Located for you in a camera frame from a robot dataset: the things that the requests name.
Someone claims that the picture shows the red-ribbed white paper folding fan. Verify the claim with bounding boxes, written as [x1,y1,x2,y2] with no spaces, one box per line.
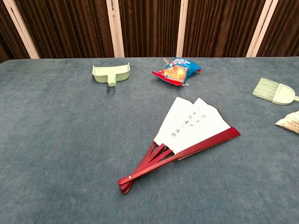
[118,97,241,195]

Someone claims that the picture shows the blue and red chip bag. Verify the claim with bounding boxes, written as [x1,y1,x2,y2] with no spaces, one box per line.
[151,57,202,87]

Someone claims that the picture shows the green plastic dustpan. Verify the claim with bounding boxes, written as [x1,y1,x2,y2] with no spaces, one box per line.
[92,62,131,87]

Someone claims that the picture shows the brown pleated curtain panel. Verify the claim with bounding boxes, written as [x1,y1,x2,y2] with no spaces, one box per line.
[256,0,299,57]
[183,0,267,58]
[14,0,115,59]
[0,0,31,63]
[118,0,182,58]

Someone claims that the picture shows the green hand brush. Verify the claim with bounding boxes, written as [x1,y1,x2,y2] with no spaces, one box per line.
[252,77,299,106]

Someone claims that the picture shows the white and orange snack packet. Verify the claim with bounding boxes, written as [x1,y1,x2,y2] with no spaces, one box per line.
[275,111,299,134]

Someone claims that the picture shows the white screen frame post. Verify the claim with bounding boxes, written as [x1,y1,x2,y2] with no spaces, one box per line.
[176,0,189,57]
[2,0,40,59]
[106,0,125,58]
[246,0,279,57]

